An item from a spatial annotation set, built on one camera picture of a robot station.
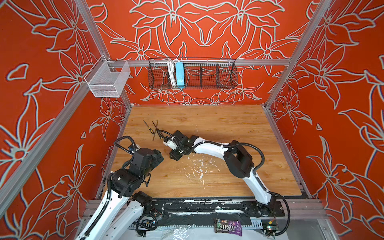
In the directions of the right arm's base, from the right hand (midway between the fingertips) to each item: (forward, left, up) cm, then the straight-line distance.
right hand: (169, 154), depth 90 cm
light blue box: (+38, -8, +32) cm, 50 cm away
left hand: (-9, +4, +15) cm, 18 cm away
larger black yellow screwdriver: (+20, +11, -3) cm, 23 cm away
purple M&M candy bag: (-36, -28, -2) cm, 46 cm away
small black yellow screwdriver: (+21, +16, -2) cm, 26 cm away
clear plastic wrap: (-38, -7, -2) cm, 39 cm away
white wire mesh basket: (+40, +39, +29) cm, 63 cm away
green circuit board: (-38, -50, -4) cm, 63 cm away
